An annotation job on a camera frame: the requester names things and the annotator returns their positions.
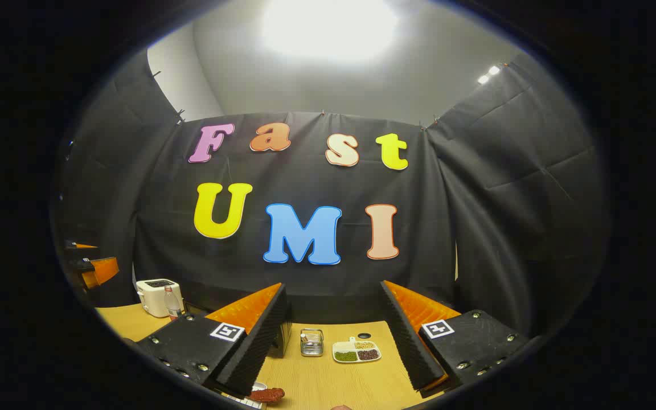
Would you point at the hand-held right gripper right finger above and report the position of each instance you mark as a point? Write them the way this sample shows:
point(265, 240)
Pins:
point(405, 336)

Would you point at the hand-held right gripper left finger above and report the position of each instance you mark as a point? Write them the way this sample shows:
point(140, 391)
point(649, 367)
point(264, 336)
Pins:
point(259, 347)

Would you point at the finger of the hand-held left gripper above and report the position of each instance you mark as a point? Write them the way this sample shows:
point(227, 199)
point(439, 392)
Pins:
point(100, 270)
point(80, 246)

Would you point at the black electric oven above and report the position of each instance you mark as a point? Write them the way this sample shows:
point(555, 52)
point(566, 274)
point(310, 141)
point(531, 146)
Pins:
point(282, 344)

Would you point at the red meat slab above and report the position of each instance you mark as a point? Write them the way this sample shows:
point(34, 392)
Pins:
point(268, 394)

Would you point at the white divided plate of beans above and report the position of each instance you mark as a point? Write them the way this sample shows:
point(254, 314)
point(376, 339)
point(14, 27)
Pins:
point(356, 353)

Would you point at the white ridged tray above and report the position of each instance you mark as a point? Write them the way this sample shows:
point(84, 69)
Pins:
point(245, 403)

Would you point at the white toaster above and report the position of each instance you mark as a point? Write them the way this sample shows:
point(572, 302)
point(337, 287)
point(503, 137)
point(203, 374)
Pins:
point(154, 296)

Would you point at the clear plastic bottle red label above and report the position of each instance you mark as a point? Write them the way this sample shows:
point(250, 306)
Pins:
point(172, 306)

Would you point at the small ceiling spotlights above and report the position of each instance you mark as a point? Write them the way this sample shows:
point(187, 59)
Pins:
point(488, 74)

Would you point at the large ceiling light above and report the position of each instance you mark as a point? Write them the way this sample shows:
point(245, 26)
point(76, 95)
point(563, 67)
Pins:
point(328, 25)

